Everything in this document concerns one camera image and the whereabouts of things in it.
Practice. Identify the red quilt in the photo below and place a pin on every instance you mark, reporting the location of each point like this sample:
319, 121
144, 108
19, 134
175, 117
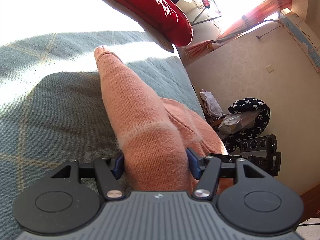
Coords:
162, 7

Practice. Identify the wall switch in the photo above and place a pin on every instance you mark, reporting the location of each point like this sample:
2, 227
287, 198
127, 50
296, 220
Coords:
269, 67

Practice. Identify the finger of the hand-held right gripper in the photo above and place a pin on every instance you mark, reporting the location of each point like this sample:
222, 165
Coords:
221, 156

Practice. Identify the orange curtain beside drying rack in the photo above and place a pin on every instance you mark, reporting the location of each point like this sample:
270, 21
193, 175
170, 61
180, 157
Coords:
250, 22

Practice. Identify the wall air conditioner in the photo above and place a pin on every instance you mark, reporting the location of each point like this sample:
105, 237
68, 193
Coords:
302, 35

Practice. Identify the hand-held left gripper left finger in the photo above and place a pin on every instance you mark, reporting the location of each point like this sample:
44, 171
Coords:
118, 165

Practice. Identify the black star-printed cloth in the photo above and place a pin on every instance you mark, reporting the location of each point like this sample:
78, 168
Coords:
260, 120

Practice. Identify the orange knit sweater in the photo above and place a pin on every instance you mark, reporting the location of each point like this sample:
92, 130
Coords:
150, 130

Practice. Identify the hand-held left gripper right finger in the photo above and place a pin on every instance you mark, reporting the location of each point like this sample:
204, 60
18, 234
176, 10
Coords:
193, 162

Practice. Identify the bed with green plaid sheet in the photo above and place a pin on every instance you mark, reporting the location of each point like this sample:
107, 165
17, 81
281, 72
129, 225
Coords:
50, 105

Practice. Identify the white folded cloth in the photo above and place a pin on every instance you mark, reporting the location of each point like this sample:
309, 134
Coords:
211, 102

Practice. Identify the clear plastic bag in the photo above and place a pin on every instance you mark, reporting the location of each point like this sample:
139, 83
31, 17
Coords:
237, 122

